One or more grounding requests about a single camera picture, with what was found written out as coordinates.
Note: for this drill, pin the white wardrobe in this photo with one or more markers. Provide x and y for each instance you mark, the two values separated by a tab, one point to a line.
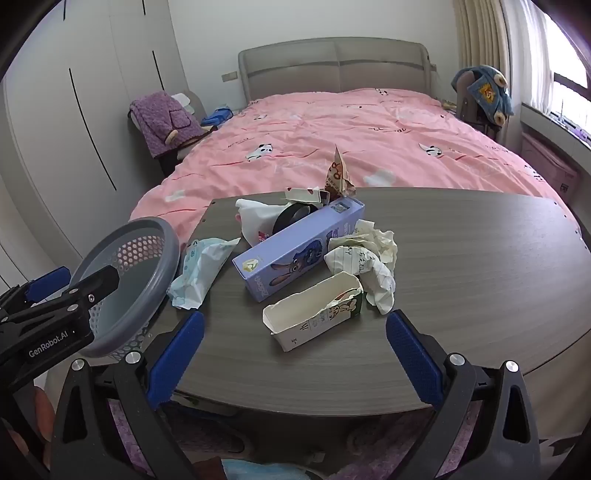
92	69

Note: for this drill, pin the white item on chair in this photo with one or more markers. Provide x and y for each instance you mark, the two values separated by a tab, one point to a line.
182	100

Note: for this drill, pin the beige curtain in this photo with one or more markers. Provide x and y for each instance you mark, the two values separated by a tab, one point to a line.
480	41

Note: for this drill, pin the beige chair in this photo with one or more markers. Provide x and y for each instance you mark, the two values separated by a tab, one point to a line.
198	102

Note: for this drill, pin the light blue wet wipe packet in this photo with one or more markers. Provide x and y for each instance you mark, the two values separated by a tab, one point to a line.
198	267

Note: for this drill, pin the purple rabbit print box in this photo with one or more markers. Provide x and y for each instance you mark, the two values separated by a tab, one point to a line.
295	249

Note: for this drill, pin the white plastic bag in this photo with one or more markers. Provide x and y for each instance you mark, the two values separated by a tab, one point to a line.
254	217

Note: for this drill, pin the lined paper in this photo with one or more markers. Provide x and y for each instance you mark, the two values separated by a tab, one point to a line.
355	263

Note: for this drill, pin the blue plush jacket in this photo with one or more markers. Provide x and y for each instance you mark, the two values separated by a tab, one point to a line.
485	90

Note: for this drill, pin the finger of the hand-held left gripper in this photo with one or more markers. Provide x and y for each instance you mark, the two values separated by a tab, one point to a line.
46	282
92	288

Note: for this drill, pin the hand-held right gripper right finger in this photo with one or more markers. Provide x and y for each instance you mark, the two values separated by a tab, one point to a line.
413	355

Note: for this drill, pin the purple patterned floor mat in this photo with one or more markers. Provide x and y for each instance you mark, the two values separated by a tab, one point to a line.
286	429

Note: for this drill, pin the small white red-heart box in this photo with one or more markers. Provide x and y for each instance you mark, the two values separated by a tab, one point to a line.
302	196

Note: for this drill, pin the black tape roll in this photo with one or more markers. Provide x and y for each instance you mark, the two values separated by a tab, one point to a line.
281	219

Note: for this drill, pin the window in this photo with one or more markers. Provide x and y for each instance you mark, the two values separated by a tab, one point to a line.
570	78

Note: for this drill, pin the grey window sill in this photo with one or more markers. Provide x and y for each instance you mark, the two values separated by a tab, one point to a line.
554	127

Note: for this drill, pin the wall socket plate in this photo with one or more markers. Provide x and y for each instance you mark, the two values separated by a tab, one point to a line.
230	76

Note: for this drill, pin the blue bag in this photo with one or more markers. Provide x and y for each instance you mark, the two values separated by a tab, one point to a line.
217	117

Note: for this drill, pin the purple fuzzy blanket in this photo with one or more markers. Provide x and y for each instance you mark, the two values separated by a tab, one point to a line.
157	115

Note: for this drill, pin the cream paper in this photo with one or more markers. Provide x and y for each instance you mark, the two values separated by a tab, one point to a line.
383	244

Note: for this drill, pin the pink printed duvet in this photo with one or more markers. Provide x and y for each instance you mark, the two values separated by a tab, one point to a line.
346	134

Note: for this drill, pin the torn white paper carton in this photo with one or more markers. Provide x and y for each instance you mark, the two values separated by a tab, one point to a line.
300	332

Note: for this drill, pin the cream red candy wrapper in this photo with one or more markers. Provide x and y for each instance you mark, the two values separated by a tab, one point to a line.
339	177

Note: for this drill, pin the dark brown chair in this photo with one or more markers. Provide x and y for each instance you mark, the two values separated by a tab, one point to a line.
471	113

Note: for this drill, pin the light blue cloth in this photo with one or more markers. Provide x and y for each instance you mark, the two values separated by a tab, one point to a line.
258	470

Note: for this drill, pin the grey upholstered bed headboard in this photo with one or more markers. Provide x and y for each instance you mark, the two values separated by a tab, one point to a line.
332	64

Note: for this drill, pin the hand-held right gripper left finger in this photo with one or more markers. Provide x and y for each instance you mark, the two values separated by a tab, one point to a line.
178	355

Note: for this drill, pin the grey perforated plastic basket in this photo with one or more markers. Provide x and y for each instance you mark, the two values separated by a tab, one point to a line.
138	295

